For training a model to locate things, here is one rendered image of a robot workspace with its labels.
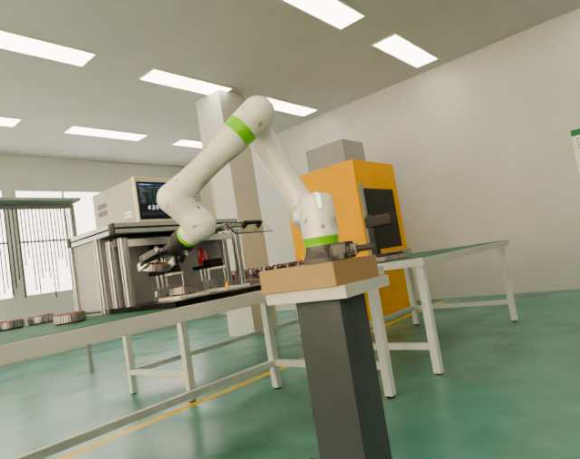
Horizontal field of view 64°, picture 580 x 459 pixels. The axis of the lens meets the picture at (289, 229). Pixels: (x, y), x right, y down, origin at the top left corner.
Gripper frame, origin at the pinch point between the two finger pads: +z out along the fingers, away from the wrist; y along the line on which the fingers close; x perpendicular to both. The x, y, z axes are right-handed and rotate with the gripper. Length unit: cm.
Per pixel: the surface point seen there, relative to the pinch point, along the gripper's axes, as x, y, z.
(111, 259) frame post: 11.9, -7.9, 18.5
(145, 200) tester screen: 34.5, 5.5, 6.0
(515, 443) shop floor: -104, 105, -59
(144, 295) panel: -0.2, 10.3, 30.6
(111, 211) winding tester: 40.5, 0.2, 27.2
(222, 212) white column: 207, 281, 272
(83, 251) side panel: 24.9, -10.6, 38.2
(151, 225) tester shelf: 22.7, 6.7, 6.9
